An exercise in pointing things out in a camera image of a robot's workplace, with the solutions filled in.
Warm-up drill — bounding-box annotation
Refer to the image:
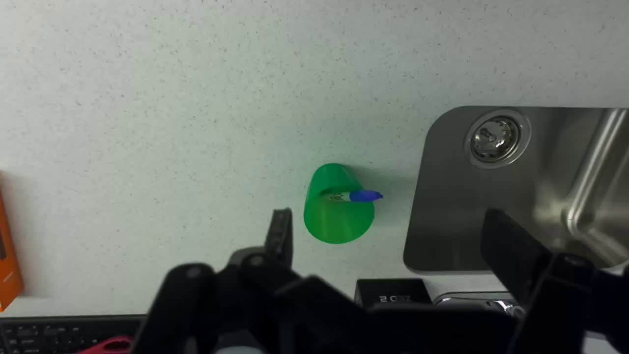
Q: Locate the black keyboard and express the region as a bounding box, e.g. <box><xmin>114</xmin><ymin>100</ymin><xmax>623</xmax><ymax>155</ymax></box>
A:
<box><xmin>0</xmin><ymin>314</ymin><xmax>142</xmax><ymax>354</ymax></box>

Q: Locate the orange box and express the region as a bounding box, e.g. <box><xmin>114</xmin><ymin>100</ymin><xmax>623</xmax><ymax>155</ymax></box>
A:
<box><xmin>0</xmin><ymin>175</ymin><xmax>24</xmax><ymax>312</ymax></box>

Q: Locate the blue marker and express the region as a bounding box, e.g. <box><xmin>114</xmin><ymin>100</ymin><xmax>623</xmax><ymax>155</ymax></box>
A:
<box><xmin>326</xmin><ymin>189</ymin><xmax>383</xmax><ymax>204</ymax></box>

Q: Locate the sink drain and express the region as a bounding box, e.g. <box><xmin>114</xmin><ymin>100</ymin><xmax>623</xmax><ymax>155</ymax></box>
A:
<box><xmin>464</xmin><ymin>110</ymin><xmax>533</xmax><ymax>169</ymax></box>

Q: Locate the red object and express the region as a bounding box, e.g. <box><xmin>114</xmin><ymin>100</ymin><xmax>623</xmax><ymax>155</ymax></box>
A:
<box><xmin>79</xmin><ymin>336</ymin><xmax>132</xmax><ymax>354</ymax></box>

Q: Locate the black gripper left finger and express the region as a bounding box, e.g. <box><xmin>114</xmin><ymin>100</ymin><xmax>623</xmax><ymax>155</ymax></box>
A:
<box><xmin>132</xmin><ymin>208</ymin><xmax>368</xmax><ymax>354</ymax></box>

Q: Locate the stainless steel sink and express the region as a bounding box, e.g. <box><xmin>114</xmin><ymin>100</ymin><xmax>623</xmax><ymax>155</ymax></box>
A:
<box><xmin>403</xmin><ymin>106</ymin><xmax>629</xmax><ymax>271</ymax></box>

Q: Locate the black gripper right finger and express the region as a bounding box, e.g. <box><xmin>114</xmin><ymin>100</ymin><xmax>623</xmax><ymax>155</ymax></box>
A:
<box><xmin>482</xmin><ymin>208</ymin><xmax>629</xmax><ymax>354</ymax></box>

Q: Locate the small black box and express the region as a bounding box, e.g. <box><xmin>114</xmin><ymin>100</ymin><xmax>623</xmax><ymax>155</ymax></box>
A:
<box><xmin>354</xmin><ymin>279</ymin><xmax>431</xmax><ymax>307</ymax></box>

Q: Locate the green plastic cup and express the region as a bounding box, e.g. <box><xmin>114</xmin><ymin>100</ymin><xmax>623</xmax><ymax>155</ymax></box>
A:
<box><xmin>303</xmin><ymin>163</ymin><xmax>377</xmax><ymax>244</ymax></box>

